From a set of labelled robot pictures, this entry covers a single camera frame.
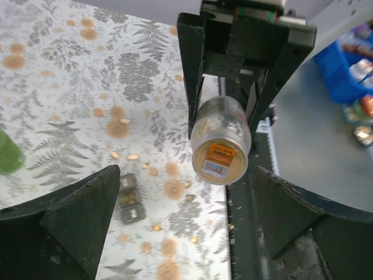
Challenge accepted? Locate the blue storage bin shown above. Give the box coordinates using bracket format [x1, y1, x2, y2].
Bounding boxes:
[313, 20, 373, 104]

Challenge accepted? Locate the white cable duct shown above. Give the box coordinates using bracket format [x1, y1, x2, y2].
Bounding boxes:
[256, 117, 280, 176]

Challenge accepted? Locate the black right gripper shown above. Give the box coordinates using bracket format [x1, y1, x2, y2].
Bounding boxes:
[177, 1, 317, 135]

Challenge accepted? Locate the green pill bottle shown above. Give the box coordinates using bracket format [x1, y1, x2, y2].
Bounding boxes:
[0, 129, 25, 175]

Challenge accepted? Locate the clear pill bottle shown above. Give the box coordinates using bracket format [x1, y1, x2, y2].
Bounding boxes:
[191, 96, 252, 150]

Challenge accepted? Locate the grey weekly pill organizer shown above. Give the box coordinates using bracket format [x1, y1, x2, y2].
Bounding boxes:
[117, 173, 146, 225]

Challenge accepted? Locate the floral table mat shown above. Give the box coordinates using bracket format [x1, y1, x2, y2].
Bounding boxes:
[1, 1, 230, 279]

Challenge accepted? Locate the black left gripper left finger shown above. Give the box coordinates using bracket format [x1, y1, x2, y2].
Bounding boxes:
[1, 165, 120, 279]

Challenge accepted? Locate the grey metal tray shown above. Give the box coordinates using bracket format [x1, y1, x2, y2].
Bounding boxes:
[268, 58, 373, 216]

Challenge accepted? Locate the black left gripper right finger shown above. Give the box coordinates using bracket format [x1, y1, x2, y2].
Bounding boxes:
[252, 166, 372, 279]

